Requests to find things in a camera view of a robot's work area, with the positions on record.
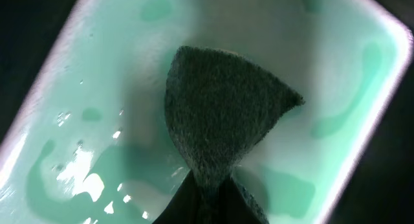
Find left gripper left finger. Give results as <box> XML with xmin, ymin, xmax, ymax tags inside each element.
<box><xmin>153</xmin><ymin>171</ymin><xmax>197</xmax><ymax>224</ymax></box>

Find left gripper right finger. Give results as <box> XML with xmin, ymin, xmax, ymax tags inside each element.
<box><xmin>219</xmin><ymin>174</ymin><xmax>263</xmax><ymax>224</ymax></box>

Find green and yellow sponge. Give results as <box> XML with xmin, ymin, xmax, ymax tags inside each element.
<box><xmin>164</xmin><ymin>46</ymin><xmax>304</xmax><ymax>224</ymax></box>

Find white rectangular water dish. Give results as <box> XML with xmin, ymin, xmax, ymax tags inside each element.
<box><xmin>1</xmin><ymin>0</ymin><xmax>413</xmax><ymax>224</ymax></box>

